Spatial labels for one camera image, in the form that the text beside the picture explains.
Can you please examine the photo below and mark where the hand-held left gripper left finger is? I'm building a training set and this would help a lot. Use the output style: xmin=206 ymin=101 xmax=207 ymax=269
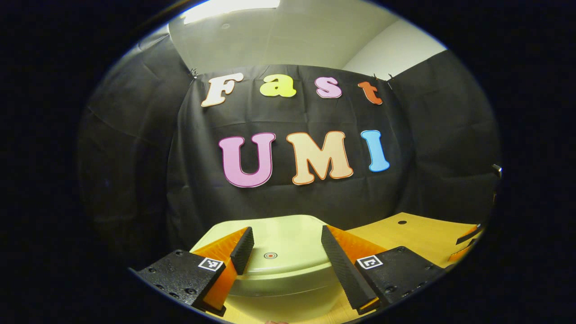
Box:
xmin=130 ymin=226 xmax=255 ymax=317

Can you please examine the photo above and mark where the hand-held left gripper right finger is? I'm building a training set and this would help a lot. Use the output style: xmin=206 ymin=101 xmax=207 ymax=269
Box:
xmin=320 ymin=225 xmax=447 ymax=315

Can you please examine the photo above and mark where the green desktop garbage bin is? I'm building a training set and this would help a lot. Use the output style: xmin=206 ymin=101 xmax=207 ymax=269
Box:
xmin=189 ymin=215 xmax=361 ymax=323

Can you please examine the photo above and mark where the wooden desktop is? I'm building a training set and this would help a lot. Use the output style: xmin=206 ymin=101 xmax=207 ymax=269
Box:
xmin=216 ymin=212 xmax=486 ymax=324

